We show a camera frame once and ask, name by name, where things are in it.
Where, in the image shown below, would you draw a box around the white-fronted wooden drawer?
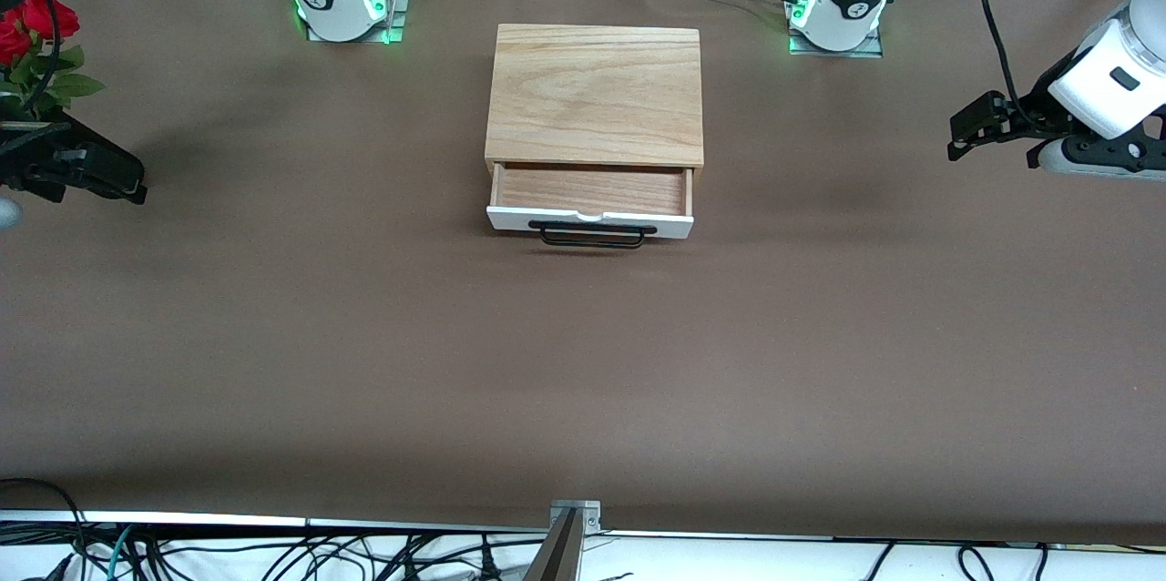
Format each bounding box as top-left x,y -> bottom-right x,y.
486,162 -> 696,241

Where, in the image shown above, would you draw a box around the light wooden drawer cabinet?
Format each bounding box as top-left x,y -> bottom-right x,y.
484,24 -> 706,192

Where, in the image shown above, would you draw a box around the red artificial roses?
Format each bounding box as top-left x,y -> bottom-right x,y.
0,0 -> 107,122

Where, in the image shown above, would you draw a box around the brown table cover sheet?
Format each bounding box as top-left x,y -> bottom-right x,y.
0,0 -> 1166,547

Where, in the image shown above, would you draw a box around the dark metal support beam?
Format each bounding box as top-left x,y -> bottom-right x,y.
522,508 -> 584,581

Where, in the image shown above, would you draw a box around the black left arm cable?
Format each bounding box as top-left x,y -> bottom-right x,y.
978,0 -> 1036,128

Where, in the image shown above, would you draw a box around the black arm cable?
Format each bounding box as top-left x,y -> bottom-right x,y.
978,0 -> 1036,128
32,0 -> 65,122

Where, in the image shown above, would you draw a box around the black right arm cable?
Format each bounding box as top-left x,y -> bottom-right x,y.
32,0 -> 65,122

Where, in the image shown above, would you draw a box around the black looped floor cable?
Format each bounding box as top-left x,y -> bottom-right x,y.
0,477 -> 90,581

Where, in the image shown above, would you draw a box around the teal cable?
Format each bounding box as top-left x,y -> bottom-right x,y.
105,525 -> 138,581

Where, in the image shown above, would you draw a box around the white table edge rail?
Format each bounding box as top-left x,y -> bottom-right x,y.
0,510 -> 1166,581

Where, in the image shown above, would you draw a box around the tangled black cables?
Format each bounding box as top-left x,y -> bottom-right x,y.
128,531 -> 639,581

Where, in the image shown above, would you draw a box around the grey metal mounting bracket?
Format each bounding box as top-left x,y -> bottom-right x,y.
550,499 -> 603,536

